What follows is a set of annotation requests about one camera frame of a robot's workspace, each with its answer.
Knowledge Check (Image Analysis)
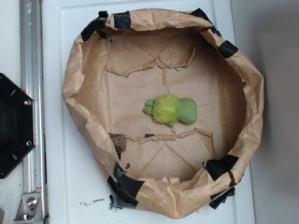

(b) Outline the aluminium extrusion rail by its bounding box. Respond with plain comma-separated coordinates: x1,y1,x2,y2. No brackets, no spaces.
19,0,48,194

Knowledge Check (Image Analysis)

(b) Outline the metal corner bracket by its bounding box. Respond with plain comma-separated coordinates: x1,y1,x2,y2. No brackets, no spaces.
13,192,47,224

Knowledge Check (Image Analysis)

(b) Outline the brown paper bag bin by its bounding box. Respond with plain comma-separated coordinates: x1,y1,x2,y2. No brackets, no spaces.
62,9,264,219

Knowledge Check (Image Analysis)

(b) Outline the green plush toy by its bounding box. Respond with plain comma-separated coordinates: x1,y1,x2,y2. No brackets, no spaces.
143,94,197,127

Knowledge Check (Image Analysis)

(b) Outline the brown rock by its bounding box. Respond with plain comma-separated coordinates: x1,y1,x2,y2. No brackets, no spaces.
109,133,127,153

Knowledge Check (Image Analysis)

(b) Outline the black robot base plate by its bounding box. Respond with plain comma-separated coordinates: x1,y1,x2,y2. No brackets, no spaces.
0,73,35,179

